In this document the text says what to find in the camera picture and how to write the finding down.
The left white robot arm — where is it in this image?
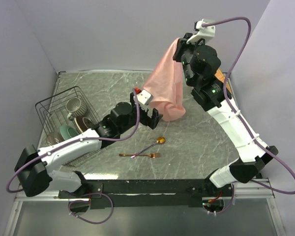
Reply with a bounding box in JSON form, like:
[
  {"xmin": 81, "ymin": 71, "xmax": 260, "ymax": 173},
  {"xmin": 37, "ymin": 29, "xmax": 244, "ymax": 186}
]
[{"xmin": 13, "ymin": 89, "xmax": 162, "ymax": 198}]

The grey striped mug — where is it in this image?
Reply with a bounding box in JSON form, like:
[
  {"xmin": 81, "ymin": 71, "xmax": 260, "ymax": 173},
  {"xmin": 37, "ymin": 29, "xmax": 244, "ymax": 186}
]
[{"xmin": 65, "ymin": 97, "xmax": 88, "ymax": 120}]

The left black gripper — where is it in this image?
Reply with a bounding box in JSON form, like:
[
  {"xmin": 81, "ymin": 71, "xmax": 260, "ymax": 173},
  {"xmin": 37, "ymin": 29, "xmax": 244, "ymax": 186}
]
[{"xmin": 118, "ymin": 92, "xmax": 162, "ymax": 134}]

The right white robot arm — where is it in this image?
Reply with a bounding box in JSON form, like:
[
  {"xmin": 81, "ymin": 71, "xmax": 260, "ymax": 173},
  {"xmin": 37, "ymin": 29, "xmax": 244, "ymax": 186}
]
[{"xmin": 173, "ymin": 33, "xmax": 278, "ymax": 196}]

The aluminium rail frame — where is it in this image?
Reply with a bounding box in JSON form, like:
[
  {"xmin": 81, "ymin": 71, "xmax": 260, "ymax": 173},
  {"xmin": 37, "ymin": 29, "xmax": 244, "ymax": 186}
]
[{"xmin": 2, "ymin": 178, "xmax": 288, "ymax": 236}]

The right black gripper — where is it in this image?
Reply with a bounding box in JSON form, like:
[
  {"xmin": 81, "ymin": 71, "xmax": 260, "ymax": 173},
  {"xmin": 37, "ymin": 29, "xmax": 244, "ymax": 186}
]
[{"xmin": 173, "ymin": 32, "xmax": 206, "ymax": 87}]

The rose gold fork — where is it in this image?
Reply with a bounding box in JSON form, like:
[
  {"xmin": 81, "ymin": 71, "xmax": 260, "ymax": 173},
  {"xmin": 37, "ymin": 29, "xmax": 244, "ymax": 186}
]
[{"xmin": 119, "ymin": 153, "xmax": 161, "ymax": 158}]

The brown ceramic plate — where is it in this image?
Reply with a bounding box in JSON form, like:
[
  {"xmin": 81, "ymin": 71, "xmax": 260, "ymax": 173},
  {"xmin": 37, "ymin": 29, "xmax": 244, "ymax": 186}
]
[{"xmin": 74, "ymin": 116, "xmax": 94, "ymax": 133}]

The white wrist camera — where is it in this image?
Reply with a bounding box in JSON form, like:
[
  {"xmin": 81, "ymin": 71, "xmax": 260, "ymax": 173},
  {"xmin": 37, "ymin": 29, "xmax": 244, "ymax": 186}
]
[
  {"xmin": 187, "ymin": 19, "xmax": 215, "ymax": 44},
  {"xmin": 135, "ymin": 88, "xmax": 153, "ymax": 111}
]

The gold spoon with purple handle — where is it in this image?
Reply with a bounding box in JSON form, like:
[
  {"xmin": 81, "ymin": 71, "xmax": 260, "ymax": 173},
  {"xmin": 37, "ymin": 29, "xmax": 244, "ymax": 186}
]
[{"xmin": 130, "ymin": 136, "xmax": 166, "ymax": 158}]

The pink satin napkin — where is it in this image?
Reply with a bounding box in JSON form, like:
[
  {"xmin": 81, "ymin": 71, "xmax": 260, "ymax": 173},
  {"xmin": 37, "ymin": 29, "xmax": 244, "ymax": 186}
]
[{"xmin": 142, "ymin": 39, "xmax": 186, "ymax": 121}]

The black wire dish rack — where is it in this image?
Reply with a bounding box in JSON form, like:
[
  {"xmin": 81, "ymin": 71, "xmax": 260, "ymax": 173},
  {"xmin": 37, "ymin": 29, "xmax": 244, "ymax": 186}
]
[{"xmin": 34, "ymin": 86, "xmax": 109, "ymax": 168}]

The teal green bowl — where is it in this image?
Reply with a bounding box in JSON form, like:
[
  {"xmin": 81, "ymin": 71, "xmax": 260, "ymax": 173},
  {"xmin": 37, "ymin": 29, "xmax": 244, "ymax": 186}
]
[{"xmin": 59, "ymin": 125, "xmax": 79, "ymax": 141}]

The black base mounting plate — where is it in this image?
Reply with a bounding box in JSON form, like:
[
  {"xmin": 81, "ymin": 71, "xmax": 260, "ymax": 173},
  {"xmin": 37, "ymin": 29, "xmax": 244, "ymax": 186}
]
[{"xmin": 58, "ymin": 179, "xmax": 233, "ymax": 209}]

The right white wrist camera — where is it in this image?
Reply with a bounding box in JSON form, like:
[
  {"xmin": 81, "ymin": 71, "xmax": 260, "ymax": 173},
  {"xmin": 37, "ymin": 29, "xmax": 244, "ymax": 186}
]
[{"xmin": 187, "ymin": 19, "xmax": 215, "ymax": 44}]

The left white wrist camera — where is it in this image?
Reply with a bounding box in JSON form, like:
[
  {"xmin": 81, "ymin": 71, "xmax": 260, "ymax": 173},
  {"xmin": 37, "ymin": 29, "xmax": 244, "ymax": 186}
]
[{"xmin": 135, "ymin": 88, "xmax": 153, "ymax": 111}]

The clear glass bowl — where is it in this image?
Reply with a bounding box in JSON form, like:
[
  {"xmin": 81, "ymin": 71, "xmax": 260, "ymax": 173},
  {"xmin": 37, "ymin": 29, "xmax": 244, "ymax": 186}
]
[{"xmin": 46, "ymin": 131, "xmax": 64, "ymax": 146}]

